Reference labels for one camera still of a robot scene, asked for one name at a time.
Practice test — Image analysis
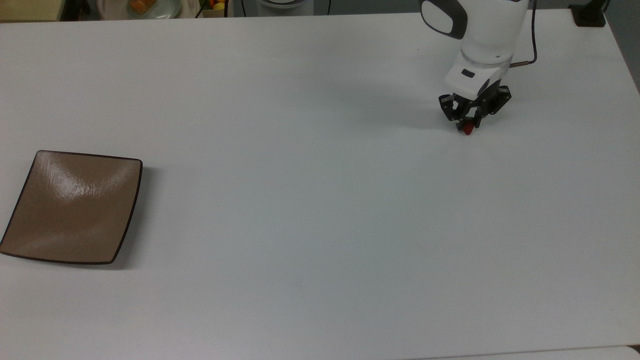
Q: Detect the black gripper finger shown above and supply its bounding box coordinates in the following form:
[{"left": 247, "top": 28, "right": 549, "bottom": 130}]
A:
[
  {"left": 439, "top": 93, "right": 473, "bottom": 132},
  {"left": 470, "top": 85, "right": 512, "bottom": 130}
]

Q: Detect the white gripper body block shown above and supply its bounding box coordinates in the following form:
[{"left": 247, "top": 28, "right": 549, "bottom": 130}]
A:
[{"left": 444, "top": 51, "right": 502, "bottom": 100}]

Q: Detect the white grey robot base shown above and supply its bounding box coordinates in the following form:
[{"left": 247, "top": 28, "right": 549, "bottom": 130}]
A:
[{"left": 256, "top": 0, "right": 316, "bottom": 11}]

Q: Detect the white round plate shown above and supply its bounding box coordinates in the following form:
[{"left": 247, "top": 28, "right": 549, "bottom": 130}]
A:
[{"left": 97, "top": 0, "right": 182, "bottom": 20}]

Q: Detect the brown square ceramic plate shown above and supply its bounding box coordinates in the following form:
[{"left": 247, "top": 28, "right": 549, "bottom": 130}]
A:
[{"left": 0, "top": 149, "right": 144, "bottom": 266}]

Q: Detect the box of toy fruit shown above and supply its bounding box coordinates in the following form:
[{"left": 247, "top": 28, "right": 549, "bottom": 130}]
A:
[{"left": 199, "top": 0, "right": 229, "bottom": 19}]

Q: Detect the beige board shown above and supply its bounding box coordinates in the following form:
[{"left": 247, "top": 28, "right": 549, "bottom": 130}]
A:
[{"left": 0, "top": 0, "right": 64, "bottom": 22}]

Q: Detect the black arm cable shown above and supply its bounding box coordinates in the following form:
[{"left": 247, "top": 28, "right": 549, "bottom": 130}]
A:
[{"left": 509, "top": 0, "right": 539, "bottom": 68}]

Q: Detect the black table clamp mount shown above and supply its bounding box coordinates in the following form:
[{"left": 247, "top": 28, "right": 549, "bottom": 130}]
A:
[{"left": 568, "top": 0, "right": 607, "bottom": 28}]

